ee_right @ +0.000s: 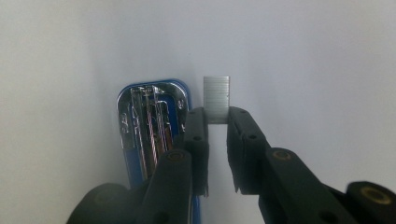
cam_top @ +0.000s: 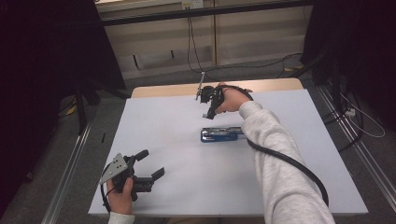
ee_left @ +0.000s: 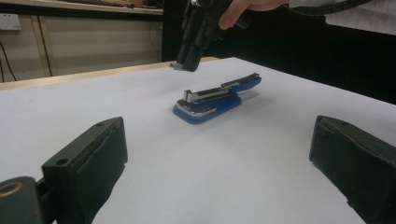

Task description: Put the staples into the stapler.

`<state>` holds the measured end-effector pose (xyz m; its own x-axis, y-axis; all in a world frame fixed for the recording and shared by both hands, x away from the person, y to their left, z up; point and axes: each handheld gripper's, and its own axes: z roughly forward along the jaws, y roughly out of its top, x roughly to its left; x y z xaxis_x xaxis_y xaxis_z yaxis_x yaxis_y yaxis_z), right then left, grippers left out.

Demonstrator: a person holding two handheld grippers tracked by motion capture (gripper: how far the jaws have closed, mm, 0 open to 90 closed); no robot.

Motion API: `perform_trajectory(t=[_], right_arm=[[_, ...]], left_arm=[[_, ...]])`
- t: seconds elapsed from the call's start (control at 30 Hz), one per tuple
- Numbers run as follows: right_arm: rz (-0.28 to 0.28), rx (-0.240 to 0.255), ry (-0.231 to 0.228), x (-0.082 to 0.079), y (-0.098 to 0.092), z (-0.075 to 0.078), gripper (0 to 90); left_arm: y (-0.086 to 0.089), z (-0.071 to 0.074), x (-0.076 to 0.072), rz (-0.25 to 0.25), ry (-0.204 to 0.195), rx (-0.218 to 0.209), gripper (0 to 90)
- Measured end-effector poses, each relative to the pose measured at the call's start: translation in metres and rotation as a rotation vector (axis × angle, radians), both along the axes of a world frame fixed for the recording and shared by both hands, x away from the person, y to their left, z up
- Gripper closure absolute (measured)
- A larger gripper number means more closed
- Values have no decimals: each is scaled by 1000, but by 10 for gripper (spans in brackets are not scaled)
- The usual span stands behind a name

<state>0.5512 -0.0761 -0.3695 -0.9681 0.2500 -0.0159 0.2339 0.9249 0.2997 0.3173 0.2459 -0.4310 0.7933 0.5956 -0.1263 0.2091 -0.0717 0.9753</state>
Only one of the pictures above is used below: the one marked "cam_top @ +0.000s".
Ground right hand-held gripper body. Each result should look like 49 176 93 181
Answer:
194 71 226 110

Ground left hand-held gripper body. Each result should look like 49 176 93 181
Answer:
99 152 155 203

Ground blue and silver stapler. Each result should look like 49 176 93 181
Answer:
200 125 246 144

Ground person's right hand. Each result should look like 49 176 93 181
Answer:
214 81 254 115

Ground person's left hand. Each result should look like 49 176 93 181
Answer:
106 176 135 216

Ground black metal stand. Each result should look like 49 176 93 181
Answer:
74 78 129 136

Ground black horizontal bar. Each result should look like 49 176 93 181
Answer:
100 0 314 27

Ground black curtain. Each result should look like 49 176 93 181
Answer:
0 0 127 216
300 0 396 132

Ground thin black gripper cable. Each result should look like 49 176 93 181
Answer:
99 162 117 215

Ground black wall cable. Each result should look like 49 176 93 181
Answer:
186 16 304 79

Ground aluminium floor rail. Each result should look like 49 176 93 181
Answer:
317 86 396 213
41 122 92 224

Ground white wall socket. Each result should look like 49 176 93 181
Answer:
181 0 205 10

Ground thick black gripper cable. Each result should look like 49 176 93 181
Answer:
218 84 330 207

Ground black floor cable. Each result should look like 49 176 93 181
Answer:
321 90 364 153

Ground white cable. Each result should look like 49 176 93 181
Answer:
339 92 386 139

